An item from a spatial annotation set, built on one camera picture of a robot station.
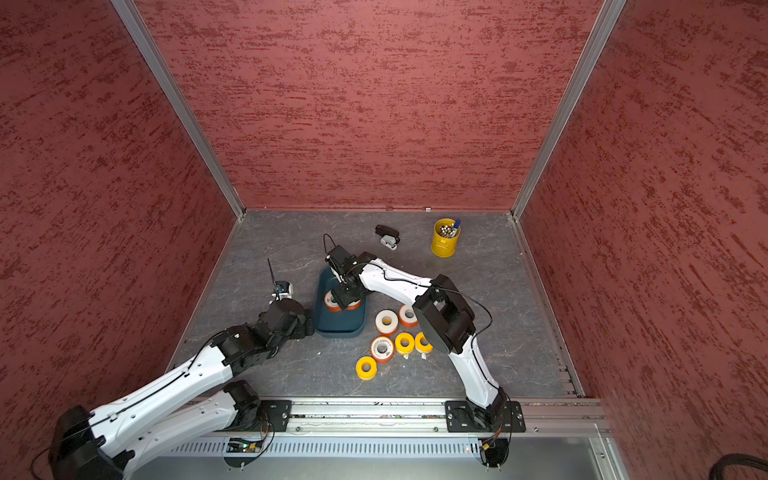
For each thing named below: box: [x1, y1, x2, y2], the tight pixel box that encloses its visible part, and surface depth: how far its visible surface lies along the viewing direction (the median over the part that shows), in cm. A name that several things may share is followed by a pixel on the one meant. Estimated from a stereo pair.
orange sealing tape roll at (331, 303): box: [324, 290, 342, 312], surface depth 94 cm
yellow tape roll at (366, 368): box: [355, 356, 377, 381], surface depth 83 cm
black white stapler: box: [375, 224, 401, 251], surface depth 112 cm
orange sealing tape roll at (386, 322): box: [375, 309, 399, 336], surface depth 89 cm
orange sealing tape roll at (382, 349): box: [370, 336, 394, 364], surface depth 85 cm
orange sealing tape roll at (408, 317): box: [399, 304, 419, 328], surface depth 91 cm
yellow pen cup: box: [431, 218, 461, 258], surface depth 102 cm
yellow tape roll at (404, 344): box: [395, 332, 415, 360], surface depth 87 cm
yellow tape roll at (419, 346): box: [414, 331, 434, 353], surface depth 87 cm
